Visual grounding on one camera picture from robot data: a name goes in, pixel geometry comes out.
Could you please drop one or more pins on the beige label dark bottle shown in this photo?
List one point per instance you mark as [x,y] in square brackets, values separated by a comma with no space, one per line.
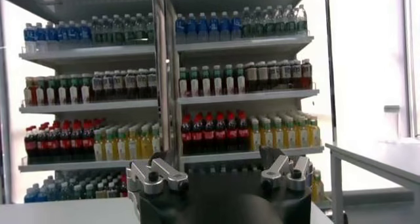
[251,76]
[262,75]

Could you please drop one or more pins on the clear plastic cup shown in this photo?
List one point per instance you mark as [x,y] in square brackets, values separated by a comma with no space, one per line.
[392,123]

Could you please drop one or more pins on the grey frame white table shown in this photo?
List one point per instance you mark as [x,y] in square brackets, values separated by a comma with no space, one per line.
[377,156]

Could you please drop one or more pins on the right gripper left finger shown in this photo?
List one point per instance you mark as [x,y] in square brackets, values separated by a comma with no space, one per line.
[147,176]

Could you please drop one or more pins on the black metal pole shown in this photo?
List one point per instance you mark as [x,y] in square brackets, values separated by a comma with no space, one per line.
[330,64]

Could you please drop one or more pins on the clear green water bottle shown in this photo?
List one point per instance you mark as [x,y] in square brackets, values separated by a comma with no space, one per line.
[257,22]
[107,31]
[96,31]
[117,30]
[150,29]
[268,22]
[139,29]
[290,20]
[247,23]
[279,21]
[129,30]
[302,20]

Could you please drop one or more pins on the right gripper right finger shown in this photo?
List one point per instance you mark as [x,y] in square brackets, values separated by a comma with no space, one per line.
[279,169]

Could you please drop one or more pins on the red cap cola bottle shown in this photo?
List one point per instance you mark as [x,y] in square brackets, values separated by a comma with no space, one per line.
[220,134]
[31,144]
[231,134]
[41,144]
[243,133]
[197,136]
[76,143]
[209,135]
[88,143]
[53,144]
[65,144]
[186,136]

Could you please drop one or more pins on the blue label water bottle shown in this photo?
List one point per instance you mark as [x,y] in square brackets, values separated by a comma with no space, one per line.
[73,33]
[224,25]
[85,33]
[192,27]
[202,27]
[236,25]
[180,28]
[41,35]
[29,36]
[62,34]
[51,35]
[214,26]

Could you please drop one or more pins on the dark drink bottle white label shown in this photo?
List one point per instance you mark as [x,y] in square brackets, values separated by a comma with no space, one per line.
[130,82]
[119,82]
[274,74]
[141,81]
[97,84]
[296,73]
[285,74]
[108,83]
[152,80]

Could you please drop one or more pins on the red drink bottle white label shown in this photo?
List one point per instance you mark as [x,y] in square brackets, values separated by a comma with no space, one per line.
[306,76]

